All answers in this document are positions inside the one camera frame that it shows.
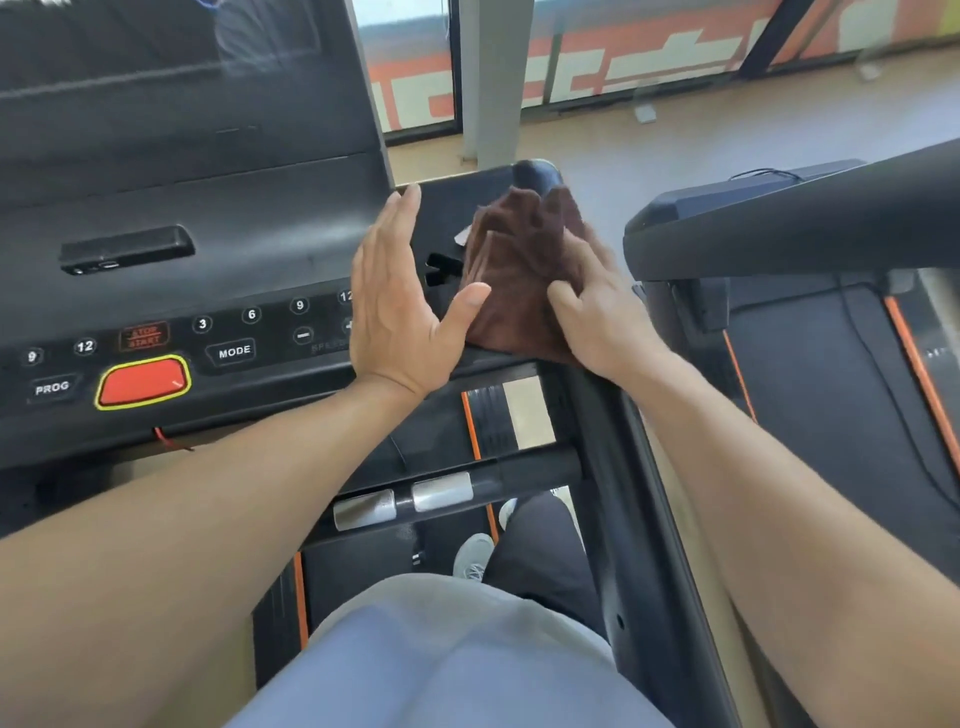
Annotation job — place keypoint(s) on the black window frame post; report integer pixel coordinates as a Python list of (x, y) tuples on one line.
[(454, 60), (776, 37)]

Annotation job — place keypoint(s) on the person's left hand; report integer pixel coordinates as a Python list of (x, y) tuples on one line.
[(390, 315)]

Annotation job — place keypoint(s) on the person's grey shoe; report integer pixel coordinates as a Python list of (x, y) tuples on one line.
[(472, 559), (508, 512)]

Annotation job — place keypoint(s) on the black treadmill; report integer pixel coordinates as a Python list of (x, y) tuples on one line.
[(187, 187), (787, 225)]

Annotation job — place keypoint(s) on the person's grey shirt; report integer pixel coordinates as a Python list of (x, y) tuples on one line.
[(450, 660)]

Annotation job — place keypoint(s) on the person's right forearm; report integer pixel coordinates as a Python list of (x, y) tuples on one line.
[(810, 540)]

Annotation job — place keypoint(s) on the person's left forearm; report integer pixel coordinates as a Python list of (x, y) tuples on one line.
[(187, 540)]

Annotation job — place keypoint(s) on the grey metal floor bracket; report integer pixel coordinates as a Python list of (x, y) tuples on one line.
[(869, 72), (645, 114)]

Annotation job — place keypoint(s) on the brown microfibre cloth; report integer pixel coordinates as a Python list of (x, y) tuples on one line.
[(517, 270)]

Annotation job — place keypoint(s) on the person's right grey shoe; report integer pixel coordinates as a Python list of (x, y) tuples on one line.
[(508, 512)]

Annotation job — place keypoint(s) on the person's right hand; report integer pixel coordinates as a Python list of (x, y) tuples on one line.
[(607, 322)]

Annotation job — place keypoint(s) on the white column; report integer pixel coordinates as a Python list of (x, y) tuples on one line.
[(495, 75)]

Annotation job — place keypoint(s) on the orange patterned parapet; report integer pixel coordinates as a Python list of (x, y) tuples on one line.
[(637, 52)]

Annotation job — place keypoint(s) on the person's left grey shoe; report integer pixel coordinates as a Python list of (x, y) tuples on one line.
[(472, 559)]

